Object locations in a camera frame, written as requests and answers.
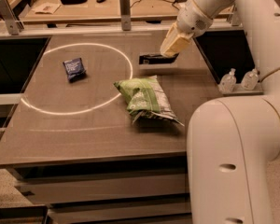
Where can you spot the black object on back table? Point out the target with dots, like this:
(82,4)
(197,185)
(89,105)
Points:
(73,2)

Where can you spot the metal bracket middle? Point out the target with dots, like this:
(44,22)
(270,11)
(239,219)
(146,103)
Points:
(125,15)

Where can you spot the metal bracket right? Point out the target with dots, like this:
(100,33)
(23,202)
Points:
(234,18)

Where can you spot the green jalapeno chip bag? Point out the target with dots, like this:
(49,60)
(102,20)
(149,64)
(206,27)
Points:
(146,99)

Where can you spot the clear plastic bottle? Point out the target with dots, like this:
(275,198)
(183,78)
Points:
(228,82)
(250,80)

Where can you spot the dark chocolate rxbar wrapper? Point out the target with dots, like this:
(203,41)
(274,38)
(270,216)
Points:
(156,59)

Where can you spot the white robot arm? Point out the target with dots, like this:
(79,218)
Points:
(231,139)

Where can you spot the small blue snack pouch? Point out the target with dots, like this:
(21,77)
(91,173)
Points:
(74,68)

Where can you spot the paper sheet on back table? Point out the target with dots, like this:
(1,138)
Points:
(47,8)

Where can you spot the metal bracket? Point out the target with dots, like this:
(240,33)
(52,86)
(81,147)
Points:
(13,23)
(125,15)
(234,18)

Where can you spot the metal bracket left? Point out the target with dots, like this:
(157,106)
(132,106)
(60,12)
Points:
(13,23)

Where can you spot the clear plastic bottle right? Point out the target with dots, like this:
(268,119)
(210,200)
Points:
(250,80)

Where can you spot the clear plastic bottle left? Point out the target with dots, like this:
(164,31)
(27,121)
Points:
(228,82)

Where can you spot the grey drawer cabinet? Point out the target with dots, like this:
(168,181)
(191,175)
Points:
(139,191)

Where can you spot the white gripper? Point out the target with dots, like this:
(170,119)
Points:
(193,22)

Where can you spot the small dark remote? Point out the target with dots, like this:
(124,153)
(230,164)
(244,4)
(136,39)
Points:
(100,1)

